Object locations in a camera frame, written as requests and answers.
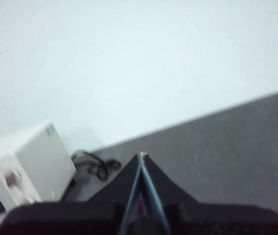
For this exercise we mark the white toaster oven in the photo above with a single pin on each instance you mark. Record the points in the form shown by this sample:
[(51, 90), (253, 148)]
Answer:
[(48, 156)]

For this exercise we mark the beige oven knob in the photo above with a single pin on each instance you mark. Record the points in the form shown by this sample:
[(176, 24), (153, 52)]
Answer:
[(9, 178), (29, 200)]

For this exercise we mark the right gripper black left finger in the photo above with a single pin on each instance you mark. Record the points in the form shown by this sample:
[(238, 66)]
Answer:
[(119, 188)]

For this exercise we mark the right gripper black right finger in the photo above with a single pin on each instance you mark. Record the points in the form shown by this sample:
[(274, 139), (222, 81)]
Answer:
[(168, 191)]

